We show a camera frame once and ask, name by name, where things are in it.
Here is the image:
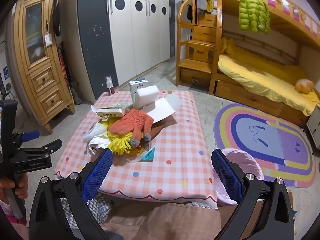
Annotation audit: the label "white foam block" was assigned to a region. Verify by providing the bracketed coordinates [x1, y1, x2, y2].
[134, 85, 160, 109]

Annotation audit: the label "white milk carton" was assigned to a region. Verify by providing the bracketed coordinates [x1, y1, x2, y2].
[129, 78, 149, 103]

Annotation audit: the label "open white cardboard box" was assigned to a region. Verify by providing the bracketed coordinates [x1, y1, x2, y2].
[141, 91, 184, 124]

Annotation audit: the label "grey garment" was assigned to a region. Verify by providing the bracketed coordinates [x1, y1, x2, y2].
[192, 0, 213, 15]

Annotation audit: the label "wooden bunk bed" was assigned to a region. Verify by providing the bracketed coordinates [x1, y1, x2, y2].
[210, 0, 320, 128]

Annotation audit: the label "person's left hand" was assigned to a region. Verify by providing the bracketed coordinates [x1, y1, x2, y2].
[0, 174, 29, 200]

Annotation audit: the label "white grey wardrobe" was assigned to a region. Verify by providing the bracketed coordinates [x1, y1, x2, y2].
[77, 0, 177, 100]

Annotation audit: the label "table with pink checked cloth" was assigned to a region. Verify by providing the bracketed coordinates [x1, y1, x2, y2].
[54, 90, 218, 208]

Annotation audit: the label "pink bunk bedding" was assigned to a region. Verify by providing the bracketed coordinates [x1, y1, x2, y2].
[235, 0, 320, 38]

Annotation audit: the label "brown flat board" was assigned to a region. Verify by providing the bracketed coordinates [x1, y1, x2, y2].
[147, 121, 173, 140]

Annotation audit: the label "orange knitted glove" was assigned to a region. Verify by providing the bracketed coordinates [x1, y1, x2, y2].
[107, 109, 154, 147]

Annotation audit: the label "rainbow oval rug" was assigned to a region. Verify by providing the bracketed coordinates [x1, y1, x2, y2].
[214, 102, 317, 188]

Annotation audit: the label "leaning dark poles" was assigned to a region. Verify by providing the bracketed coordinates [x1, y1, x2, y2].
[57, 42, 82, 105]

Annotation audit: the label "green puffer jacket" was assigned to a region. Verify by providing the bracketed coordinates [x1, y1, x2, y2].
[239, 0, 271, 34]

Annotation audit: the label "black hanging bag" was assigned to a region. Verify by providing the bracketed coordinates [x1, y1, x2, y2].
[52, 0, 62, 37]

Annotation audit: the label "yellow yarn bundle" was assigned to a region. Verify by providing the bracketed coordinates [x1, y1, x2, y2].
[99, 120, 145, 155]

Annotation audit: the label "yellow bed sheet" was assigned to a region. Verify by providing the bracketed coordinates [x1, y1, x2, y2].
[217, 37, 320, 117]

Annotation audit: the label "wooden cabinet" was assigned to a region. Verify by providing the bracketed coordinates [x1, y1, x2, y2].
[12, 0, 75, 133]

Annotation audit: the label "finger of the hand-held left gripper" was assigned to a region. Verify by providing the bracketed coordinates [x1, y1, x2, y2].
[12, 130, 40, 145]
[9, 139, 63, 174]

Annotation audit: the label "wooden stair drawers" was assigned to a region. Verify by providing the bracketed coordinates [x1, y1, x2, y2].
[176, 0, 223, 90]

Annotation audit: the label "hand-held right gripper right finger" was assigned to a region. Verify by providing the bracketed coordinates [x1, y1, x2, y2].
[211, 149, 295, 240]

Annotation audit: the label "small spray bottle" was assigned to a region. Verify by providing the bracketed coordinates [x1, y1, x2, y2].
[105, 76, 114, 95]

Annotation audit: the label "orange plush pillow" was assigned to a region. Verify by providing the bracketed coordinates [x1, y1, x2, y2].
[294, 79, 315, 94]

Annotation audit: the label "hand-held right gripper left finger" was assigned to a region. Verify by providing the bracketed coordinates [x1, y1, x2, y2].
[29, 148, 118, 240]

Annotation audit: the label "grey nightstand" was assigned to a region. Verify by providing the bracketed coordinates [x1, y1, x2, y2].
[306, 105, 320, 150]

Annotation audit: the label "flat green white box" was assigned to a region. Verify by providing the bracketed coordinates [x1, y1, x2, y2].
[90, 103, 134, 117]

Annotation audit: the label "crumpled white tissue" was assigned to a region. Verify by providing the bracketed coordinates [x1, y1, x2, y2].
[82, 124, 112, 155]

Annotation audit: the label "bin with pink bag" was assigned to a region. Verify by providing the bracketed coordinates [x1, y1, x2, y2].
[212, 148, 264, 207]

